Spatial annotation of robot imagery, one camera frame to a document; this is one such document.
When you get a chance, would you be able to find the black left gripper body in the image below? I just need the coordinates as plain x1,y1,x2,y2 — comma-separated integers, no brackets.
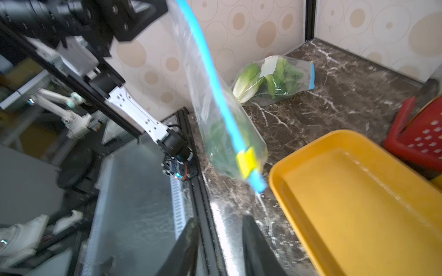
1,0,168,57

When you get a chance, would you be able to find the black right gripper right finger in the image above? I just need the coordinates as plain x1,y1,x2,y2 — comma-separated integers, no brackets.
242,215,287,276

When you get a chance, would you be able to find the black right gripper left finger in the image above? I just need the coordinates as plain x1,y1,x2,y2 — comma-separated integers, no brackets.
156,218,200,276

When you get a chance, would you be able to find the chinese cabbage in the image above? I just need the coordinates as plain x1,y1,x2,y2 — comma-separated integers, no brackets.
203,114,268,179
265,57,305,99
233,63,262,104

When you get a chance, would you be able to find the clear zipper bag blue seal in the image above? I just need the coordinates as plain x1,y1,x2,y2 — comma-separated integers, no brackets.
232,55,315,106

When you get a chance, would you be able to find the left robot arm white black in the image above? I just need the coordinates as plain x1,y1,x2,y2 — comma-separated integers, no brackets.
1,1,193,181

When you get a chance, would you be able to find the yellow rectangular tray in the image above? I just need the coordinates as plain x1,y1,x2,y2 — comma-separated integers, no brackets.
269,130,442,276

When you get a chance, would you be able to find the red chrome toaster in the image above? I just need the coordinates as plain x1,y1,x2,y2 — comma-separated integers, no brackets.
383,96,442,172

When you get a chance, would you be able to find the black frame post left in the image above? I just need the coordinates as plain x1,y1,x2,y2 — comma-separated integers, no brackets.
305,0,317,41

